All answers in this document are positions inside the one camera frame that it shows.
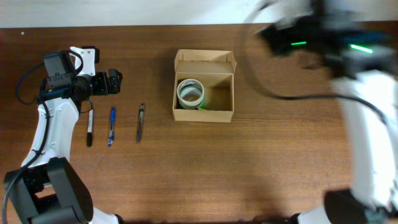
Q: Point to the green tape roll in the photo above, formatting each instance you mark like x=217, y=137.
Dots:
x=202, y=104

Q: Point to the brown cardboard box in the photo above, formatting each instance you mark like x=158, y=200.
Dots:
x=215, y=70

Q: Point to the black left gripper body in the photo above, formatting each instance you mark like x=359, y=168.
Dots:
x=104, y=83

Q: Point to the black pen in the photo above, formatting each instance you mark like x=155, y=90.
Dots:
x=140, y=121

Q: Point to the blue pen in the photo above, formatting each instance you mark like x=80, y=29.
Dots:
x=111, y=126

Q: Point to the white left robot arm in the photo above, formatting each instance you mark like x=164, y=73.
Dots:
x=46, y=188

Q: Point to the black Sharpie marker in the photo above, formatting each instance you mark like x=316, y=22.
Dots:
x=89, y=139

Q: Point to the white tape roll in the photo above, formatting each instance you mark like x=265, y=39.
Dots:
x=190, y=82

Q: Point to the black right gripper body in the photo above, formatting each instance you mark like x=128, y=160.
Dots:
x=272, y=35

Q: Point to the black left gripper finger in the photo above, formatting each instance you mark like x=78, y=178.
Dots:
x=114, y=89
x=115, y=77

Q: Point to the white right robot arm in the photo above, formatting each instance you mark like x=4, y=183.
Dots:
x=365, y=69

